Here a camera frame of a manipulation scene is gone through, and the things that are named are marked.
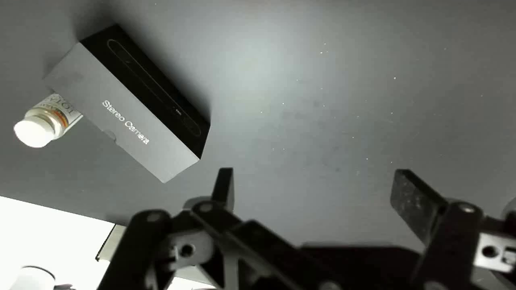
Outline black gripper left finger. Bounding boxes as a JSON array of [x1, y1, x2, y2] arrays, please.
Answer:
[[211, 167, 234, 211]]

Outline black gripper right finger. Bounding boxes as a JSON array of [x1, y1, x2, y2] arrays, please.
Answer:
[[390, 169, 448, 245]]

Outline small white-capped bottle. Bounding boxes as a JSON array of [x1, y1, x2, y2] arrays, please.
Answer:
[[13, 93, 84, 148]]

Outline black stereo camera box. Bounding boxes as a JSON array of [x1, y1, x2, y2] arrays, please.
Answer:
[[43, 24, 210, 183]]

